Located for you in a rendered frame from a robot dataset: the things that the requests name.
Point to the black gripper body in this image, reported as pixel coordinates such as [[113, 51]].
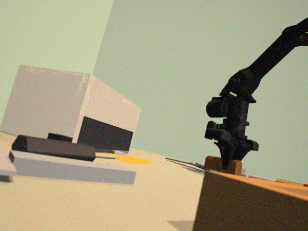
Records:
[[233, 133]]

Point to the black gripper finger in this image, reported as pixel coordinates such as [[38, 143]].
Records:
[[240, 153], [227, 151]]

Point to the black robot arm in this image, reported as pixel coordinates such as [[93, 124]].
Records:
[[247, 80]]

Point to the beige cabinet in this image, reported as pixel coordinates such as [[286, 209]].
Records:
[[69, 106]]

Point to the brown rectangular block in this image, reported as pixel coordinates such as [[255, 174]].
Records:
[[237, 203]]

